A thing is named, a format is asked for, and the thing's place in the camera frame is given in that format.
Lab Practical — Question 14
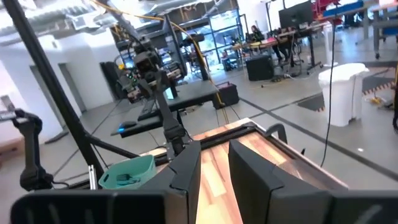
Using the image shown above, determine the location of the small black floor case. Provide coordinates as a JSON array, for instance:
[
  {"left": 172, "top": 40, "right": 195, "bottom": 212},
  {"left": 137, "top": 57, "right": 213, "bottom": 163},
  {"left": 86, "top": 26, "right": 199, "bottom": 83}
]
[{"left": 212, "top": 82, "right": 241, "bottom": 110}]

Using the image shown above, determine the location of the thin black floor cable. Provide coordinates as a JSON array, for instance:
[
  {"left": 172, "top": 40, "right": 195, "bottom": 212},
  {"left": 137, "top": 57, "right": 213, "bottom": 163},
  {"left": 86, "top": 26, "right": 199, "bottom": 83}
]
[{"left": 319, "top": 12, "right": 338, "bottom": 169}]

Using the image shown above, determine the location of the black shelving rack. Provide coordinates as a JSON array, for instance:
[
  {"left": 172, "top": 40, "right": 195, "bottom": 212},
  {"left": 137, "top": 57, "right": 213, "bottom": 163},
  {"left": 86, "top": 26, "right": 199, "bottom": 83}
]
[{"left": 110, "top": 14, "right": 211, "bottom": 100}]

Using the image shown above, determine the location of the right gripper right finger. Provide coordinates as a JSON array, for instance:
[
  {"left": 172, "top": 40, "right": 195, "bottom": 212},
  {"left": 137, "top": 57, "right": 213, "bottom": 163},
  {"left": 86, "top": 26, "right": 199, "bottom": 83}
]
[{"left": 228, "top": 139, "right": 398, "bottom": 224}]

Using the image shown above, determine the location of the cluttered wooden work table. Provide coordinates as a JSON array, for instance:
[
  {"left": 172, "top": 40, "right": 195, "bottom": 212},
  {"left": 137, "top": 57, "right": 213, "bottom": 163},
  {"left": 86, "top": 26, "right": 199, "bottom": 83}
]
[{"left": 231, "top": 26, "right": 326, "bottom": 77}]

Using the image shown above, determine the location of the blue topped workbench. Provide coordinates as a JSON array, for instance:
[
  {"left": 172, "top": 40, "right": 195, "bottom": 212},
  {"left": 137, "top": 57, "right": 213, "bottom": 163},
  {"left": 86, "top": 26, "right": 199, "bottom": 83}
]
[{"left": 322, "top": 0, "right": 398, "bottom": 60}]

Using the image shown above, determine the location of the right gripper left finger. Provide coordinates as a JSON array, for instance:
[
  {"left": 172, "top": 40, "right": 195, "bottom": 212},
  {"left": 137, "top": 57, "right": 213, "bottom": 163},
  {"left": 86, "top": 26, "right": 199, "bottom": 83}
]
[{"left": 10, "top": 140, "right": 202, "bottom": 224}]

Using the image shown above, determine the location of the dark grey desk top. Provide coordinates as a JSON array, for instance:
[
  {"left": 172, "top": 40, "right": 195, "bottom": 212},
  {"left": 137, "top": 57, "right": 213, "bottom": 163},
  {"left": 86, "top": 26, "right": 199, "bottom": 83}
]
[{"left": 110, "top": 80, "right": 220, "bottom": 139}]

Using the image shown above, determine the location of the teal plastic bin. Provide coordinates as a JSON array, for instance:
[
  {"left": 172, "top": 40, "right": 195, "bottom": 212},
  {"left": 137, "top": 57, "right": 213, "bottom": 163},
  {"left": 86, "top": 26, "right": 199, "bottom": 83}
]
[{"left": 98, "top": 154, "right": 157, "bottom": 190}]

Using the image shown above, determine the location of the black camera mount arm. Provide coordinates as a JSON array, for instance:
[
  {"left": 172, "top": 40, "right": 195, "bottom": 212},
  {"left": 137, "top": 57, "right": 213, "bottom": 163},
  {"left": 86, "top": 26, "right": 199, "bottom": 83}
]
[{"left": 0, "top": 95, "right": 54, "bottom": 192}]

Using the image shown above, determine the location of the black mat with hazard stripes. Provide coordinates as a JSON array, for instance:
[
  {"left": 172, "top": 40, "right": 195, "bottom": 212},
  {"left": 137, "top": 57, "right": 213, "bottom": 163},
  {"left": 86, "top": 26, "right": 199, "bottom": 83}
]
[{"left": 297, "top": 66, "right": 397, "bottom": 113}]

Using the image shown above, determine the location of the black computer mouse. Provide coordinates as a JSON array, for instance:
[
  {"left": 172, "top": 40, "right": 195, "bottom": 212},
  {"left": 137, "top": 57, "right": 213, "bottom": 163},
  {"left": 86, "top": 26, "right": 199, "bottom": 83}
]
[{"left": 117, "top": 120, "right": 138, "bottom": 132}]

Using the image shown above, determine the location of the black computer monitor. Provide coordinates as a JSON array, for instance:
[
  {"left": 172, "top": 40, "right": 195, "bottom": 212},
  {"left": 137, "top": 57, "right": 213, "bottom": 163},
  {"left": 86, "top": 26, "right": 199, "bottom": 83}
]
[{"left": 278, "top": 1, "right": 315, "bottom": 30}]

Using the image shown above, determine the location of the person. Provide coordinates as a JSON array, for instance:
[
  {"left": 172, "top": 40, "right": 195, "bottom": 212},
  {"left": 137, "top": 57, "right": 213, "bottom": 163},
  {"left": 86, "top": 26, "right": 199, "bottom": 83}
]
[{"left": 248, "top": 24, "right": 266, "bottom": 44}]

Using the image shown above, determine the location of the large black floor case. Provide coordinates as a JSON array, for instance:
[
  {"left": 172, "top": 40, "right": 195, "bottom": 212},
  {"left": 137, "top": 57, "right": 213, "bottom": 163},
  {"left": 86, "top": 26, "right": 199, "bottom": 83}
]
[{"left": 245, "top": 54, "right": 275, "bottom": 82}]

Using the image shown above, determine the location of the black slanted frame pole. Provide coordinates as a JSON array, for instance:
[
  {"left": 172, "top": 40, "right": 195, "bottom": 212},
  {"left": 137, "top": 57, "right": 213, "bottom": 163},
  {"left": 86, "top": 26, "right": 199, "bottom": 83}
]
[{"left": 1, "top": 0, "right": 141, "bottom": 190}]

